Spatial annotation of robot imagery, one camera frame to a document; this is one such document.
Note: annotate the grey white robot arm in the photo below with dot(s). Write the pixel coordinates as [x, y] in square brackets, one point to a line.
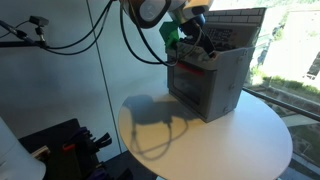
[150, 10]

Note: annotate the white rounded housing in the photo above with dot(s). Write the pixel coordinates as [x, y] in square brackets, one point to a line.
[15, 156]

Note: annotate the orange tool clip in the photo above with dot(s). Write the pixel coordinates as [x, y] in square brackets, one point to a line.
[68, 147]

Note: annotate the window frame rail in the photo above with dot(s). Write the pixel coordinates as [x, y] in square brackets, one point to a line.
[283, 104]

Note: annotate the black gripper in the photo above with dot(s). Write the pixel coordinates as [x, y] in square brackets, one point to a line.
[192, 30]

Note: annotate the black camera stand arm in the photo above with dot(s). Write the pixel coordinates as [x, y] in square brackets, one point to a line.
[20, 39]

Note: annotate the black equipment with clamps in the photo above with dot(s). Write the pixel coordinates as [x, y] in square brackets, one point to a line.
[60, 166]

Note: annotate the small black camera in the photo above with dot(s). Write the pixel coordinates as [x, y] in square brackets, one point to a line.
[38, 20]

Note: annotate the grey toy stove oven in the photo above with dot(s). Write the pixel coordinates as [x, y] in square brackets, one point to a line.
[220, 86]

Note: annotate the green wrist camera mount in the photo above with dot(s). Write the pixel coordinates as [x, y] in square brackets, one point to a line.
[169, 33]

